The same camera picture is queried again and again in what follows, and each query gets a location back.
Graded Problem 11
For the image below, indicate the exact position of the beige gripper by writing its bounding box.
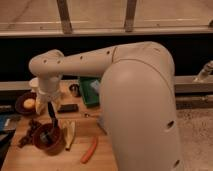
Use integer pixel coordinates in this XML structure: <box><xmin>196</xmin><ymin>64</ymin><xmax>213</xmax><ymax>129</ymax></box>
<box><xmin>35</xmin><ymin>89</ymin><xmax>61</xmax><ymax>120</ymax></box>

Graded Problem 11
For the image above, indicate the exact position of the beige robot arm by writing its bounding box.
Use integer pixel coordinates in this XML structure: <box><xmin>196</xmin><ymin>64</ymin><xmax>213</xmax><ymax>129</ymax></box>
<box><xmin>29</xmin><ymin>42</ymin><xmax>184</xmax><ymax>171</ymax></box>

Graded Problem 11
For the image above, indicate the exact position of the dark brown bowl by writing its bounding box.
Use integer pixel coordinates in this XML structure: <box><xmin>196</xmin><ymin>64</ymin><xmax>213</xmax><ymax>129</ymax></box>
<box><xmin>15</xmin><ymin>92</ymin><xmax>36</xmax><ymax>116</ymax></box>

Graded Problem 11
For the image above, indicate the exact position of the red bowl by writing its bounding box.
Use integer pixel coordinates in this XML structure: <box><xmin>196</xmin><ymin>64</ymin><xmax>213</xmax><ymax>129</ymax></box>
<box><xmin>32</xmin><ymin>123</ymin><xmax>65</xmax><ymax>156</ymax></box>

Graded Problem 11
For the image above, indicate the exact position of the black rectangular block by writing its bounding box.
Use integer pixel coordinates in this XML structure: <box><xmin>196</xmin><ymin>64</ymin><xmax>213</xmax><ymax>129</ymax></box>
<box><xmin>58</xmin><ymin>104</ymin><xmax>78</xmax><ymax>113</ymax></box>

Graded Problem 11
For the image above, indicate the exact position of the yellow round fruit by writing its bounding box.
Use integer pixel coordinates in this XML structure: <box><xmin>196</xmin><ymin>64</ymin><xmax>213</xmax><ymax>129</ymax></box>
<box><xmin>23</xmin><ymin>98</ymin><xmax>35</xmax><ymax>109</ymax></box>

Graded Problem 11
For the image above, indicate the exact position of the small metal cup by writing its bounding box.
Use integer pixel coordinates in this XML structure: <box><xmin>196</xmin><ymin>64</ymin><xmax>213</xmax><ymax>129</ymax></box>
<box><xmin>69</xmin><ymin>84</ymin><xmax>80</xmax><ymax>97</ymax></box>

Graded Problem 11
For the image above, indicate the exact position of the white cup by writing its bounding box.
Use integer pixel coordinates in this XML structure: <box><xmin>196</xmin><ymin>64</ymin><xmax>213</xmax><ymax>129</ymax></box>
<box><xmin>29</xmin><ymin>77</ymin><xmax>39</xmax><ymax>92</ymax></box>

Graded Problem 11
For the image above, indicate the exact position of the dark brown grapes bunch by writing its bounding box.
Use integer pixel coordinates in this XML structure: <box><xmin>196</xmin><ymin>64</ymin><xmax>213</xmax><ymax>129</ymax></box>
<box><xmin>18</xmin><ymin>119</ymin><xmax>41</xmax><ymax>148</ymax></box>

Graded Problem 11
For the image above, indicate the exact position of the green tray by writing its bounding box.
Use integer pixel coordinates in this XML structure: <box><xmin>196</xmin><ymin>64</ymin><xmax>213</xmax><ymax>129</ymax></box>
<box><xmin>78</xmin><ymin>77</ymin><xmax>99</xmax><ymax>108</ymax></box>

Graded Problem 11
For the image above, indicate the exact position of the blue box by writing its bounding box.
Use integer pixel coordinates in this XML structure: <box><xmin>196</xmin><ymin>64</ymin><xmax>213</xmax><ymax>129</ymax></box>
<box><xmin>0</xmin><ymin>114</ymin><xmax>20</xmax><ymax>131</ymax></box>

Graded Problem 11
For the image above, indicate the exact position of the orange carrot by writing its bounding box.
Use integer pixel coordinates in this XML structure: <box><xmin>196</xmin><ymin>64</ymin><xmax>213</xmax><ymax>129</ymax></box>
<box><xmin>80</xmin><ymin>137</ymin><xmax>98</xmax><ymax>164</ymax></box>

